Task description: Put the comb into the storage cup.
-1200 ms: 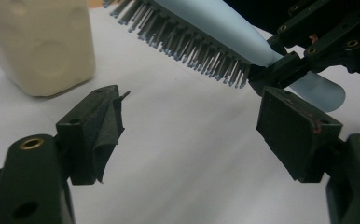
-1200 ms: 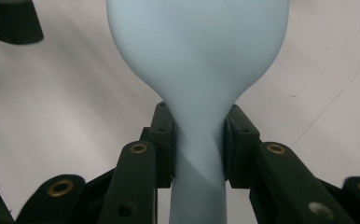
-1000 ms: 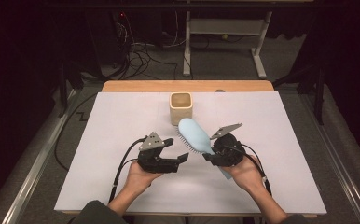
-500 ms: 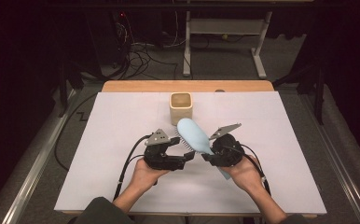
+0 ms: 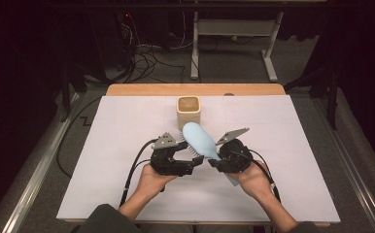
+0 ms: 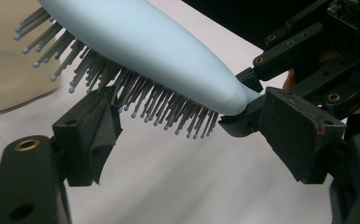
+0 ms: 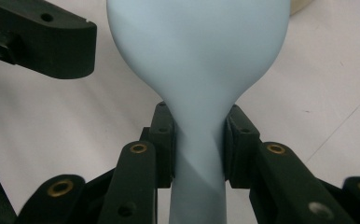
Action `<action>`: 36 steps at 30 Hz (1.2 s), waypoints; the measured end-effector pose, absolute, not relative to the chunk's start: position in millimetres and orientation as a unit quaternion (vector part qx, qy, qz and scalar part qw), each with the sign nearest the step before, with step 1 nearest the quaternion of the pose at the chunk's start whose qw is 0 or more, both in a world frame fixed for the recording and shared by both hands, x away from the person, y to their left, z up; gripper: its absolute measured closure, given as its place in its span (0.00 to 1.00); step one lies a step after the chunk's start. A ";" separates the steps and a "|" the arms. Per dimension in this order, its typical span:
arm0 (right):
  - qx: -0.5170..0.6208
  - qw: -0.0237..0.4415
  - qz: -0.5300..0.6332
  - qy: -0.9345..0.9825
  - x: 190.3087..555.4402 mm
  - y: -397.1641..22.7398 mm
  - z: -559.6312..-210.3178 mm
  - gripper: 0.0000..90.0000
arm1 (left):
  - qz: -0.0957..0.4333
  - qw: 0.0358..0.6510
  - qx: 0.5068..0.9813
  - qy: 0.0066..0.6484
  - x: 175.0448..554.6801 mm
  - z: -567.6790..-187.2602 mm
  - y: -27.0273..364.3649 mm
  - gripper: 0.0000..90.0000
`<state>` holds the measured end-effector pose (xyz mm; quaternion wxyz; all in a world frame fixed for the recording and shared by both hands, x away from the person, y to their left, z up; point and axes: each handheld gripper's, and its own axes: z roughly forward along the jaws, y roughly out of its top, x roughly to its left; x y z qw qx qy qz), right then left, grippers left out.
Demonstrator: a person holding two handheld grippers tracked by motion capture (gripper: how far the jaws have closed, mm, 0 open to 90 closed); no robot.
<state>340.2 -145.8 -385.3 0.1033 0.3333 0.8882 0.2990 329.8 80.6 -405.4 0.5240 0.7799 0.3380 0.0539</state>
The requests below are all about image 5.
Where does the hand-held gripper cable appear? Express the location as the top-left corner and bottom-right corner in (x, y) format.
(238, 149), (282, 204)
(119, 138), (159, 208)

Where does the left hand-held gripper cable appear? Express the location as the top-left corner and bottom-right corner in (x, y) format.
(119, 138), (159, 208)

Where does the black floor cable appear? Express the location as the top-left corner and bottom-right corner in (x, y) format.
(56, 96), (103, 179)

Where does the person's left hand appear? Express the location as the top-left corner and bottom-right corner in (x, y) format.
(136, 163), (179, 202)

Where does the white metal desk frame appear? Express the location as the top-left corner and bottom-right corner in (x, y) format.
(189, 11), (286, 83)

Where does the light blue hairbrush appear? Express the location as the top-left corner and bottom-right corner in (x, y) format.
(179, 121), (241, 187)

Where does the black metal stand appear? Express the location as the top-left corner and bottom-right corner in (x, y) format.
(284, 64), (341, 131)
(60, 63), (89, 123)

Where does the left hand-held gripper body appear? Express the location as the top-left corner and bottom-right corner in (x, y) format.
(150, 131), (190, 178)

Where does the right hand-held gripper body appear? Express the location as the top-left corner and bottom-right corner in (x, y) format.
(214, 127), (254, 174)

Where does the aluminium floor rail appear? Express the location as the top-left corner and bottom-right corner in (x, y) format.
(311, 96), (375, 233)
(0, 92), (81, 233)

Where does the cream square cup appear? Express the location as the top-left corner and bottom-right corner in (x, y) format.
(176, 95), (202, 130)

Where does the tangle of black cables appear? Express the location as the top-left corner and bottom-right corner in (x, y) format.
(120, 13), (189, 83)

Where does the person's dark sleeve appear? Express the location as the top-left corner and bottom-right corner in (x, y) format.
(70, 203), (142, 233)
(286, 221), (322, 233)

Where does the person's left dark sleeve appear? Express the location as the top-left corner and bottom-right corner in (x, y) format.
(70, 203), (142, 233)

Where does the white table cover sheet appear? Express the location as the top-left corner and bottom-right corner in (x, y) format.
(56, 94), (341, 224)

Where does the person's right dark sleeve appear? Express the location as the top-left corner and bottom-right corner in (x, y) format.
(286, 221), (322, 233)

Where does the person's right hand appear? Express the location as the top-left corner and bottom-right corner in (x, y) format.
(228, 159), (275, 203)

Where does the right hand-held gripper cable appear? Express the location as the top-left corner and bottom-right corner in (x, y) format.
(238, 149), (282, 204)

